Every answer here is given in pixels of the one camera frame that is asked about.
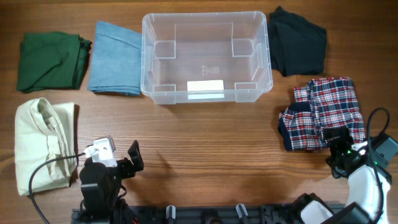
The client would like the red navy plaid garment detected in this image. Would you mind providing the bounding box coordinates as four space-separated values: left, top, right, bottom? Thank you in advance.
278 77 365 151

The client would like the black garment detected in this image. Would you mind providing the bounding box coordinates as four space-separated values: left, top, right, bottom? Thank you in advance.
267 6 327 77

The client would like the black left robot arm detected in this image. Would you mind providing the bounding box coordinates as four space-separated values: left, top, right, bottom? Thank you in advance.
73 136 144 223

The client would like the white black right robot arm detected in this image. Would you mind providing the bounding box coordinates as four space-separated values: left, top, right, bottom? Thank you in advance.
290 128 397 223

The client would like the cream folded garment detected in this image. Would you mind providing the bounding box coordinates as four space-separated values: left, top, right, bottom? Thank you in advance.
14 98 78 195

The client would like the blue folded towel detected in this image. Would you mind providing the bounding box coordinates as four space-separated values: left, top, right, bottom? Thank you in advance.
88 21 142 96

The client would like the white label in bin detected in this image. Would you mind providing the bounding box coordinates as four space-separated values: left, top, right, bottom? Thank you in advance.
187 80 224 100

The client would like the clear plastic storage bin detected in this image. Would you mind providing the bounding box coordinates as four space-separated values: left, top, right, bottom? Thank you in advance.
141 11 274 105

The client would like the green folded garment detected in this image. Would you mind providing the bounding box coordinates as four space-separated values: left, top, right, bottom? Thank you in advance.
16 32 92 93

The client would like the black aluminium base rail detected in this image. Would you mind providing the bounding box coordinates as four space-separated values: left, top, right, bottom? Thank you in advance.
70 202 346 224

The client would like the left clear rail clip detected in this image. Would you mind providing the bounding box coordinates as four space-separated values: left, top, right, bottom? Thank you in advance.
166 205 176 220

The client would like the clear rail clip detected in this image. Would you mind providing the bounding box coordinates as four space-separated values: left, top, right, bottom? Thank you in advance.
166 205 176 220
235 203 248 219

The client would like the black left camera cable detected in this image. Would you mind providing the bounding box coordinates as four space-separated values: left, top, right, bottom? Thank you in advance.
28 152 86 224

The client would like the right clear rail clip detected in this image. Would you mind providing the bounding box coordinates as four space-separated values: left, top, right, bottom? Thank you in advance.
235 203 248 219

